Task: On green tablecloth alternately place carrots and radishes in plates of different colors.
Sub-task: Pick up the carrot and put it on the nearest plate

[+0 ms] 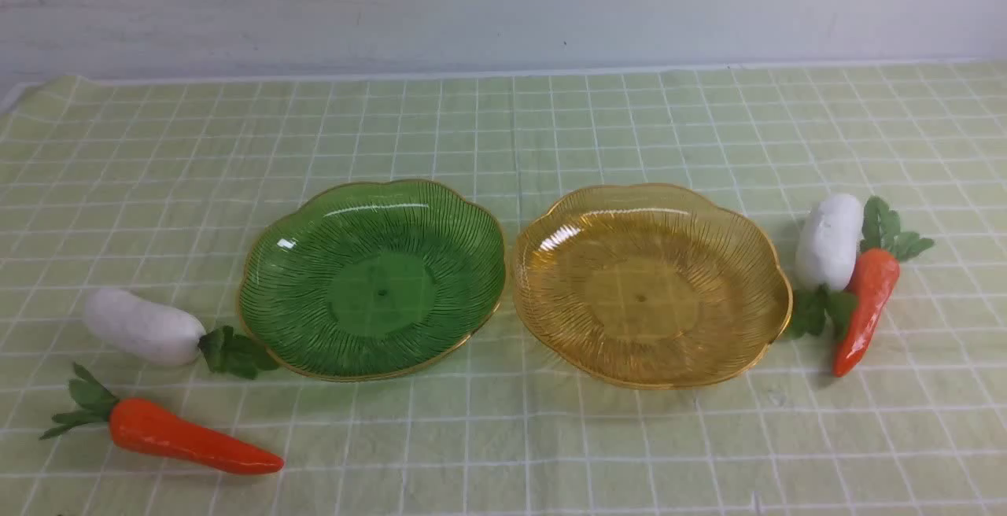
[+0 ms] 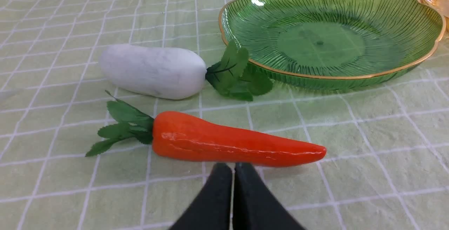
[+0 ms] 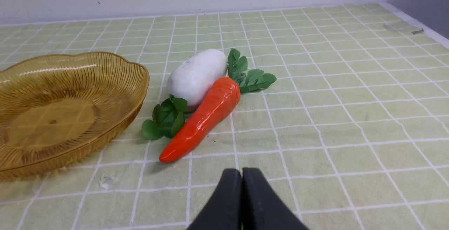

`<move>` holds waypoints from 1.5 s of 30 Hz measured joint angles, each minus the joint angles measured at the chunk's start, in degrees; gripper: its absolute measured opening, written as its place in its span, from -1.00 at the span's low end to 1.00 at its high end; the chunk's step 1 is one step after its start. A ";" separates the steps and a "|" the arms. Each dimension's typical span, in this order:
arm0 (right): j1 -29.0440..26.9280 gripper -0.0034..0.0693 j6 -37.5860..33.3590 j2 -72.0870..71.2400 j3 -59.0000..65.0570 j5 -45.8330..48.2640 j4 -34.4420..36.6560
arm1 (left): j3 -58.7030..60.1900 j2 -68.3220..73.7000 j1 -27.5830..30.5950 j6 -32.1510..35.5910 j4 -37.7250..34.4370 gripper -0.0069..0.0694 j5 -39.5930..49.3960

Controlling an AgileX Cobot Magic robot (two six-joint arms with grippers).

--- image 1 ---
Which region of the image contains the green glass plate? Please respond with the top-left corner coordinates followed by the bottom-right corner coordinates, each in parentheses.
top-left (236, 179), bottom-right (507, 382)

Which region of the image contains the amber glass plate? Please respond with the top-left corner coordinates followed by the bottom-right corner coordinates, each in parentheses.
top-left (511, 183), bottom-right (794, 389)

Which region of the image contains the orange carrot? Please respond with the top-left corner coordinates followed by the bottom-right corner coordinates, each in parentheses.
top-left (833, 196), bottom-right (936, 378)
top-left (39, 363), bottom-right (285, 476)

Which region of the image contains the white radish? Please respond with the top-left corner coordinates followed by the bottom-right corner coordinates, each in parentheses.
top-left (785, 194), bottom-right (863, 339)
top-left (82, 288), bottom-right (279, 380)

